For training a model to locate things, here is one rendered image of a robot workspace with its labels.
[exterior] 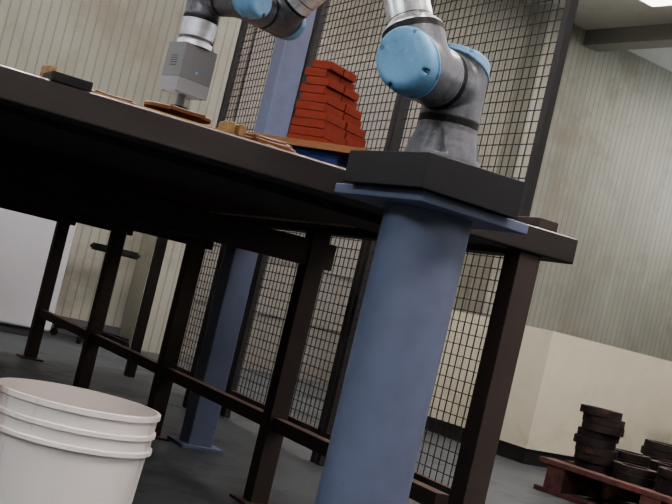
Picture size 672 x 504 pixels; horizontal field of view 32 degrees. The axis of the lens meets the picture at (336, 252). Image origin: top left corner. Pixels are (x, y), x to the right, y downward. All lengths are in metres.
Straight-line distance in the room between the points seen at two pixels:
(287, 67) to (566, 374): 3.29
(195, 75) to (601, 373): 5.21
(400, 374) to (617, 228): 10.03
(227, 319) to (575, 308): 7.65
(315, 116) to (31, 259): 4.58
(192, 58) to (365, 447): 0.89
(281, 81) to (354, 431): 2.52
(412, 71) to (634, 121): 10.17
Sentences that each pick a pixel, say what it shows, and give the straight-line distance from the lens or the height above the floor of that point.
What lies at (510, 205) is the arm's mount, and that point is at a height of 0.89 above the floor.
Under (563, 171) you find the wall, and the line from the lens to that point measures 11.52.
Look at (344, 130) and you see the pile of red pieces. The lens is 3.39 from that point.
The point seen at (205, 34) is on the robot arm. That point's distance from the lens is 2.50.
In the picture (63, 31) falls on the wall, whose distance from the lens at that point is 8.68.
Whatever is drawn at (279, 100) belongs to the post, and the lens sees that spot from 4.51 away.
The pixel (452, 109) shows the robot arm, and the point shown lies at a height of 1.04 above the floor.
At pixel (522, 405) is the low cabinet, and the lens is 7.11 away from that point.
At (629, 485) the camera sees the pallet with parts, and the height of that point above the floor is 0.16.
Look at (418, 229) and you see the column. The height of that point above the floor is 0.81.
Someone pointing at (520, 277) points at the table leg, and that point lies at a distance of 2.67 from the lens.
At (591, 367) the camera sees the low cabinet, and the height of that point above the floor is 0.64.
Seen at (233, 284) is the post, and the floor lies 0.63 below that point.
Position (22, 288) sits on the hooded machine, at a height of 0.30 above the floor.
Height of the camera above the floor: 0.63
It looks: 3 degrees up
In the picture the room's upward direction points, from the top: 13 degrees clockwise
